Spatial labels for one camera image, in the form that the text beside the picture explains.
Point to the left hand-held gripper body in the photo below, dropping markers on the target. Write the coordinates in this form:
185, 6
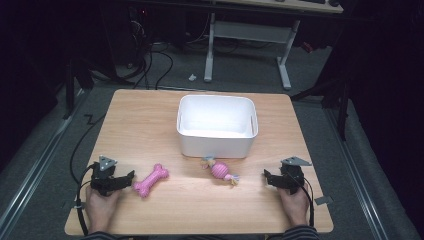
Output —
102, 178

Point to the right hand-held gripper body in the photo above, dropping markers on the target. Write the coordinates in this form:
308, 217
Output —
291, 176

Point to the pink bone toy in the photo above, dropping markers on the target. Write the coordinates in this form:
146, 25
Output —
150, 181

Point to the white plastic bin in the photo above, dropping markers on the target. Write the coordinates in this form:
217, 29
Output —
216, 143

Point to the person's right hand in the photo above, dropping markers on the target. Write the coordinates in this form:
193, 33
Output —
296, 206

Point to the person's left hand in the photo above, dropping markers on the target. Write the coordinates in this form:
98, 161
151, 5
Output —
100, 210

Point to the grey tape piece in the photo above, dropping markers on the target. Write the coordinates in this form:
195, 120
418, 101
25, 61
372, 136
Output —
67, 204
323, 200

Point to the black metal stand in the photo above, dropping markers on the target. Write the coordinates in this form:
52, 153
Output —
341, 106
69, 90

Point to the white paper scrap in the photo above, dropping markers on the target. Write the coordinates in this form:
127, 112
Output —
192, 77

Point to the red object on floor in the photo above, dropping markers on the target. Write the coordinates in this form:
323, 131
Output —
307, 47

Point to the white-legged wooden desk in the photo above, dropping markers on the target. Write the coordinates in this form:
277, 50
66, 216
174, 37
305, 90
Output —
253, 31

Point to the dark computer tower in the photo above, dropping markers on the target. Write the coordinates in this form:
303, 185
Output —
133, 30

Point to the metal floor rail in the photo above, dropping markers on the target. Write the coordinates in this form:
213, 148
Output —
356, 173
40, 156

